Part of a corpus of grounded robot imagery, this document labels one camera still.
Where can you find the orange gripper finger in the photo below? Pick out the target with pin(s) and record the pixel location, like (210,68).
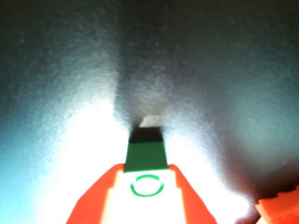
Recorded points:
(95,200)
(189,200)

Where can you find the green cube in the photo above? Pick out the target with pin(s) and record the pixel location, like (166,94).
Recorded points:
(146,155)

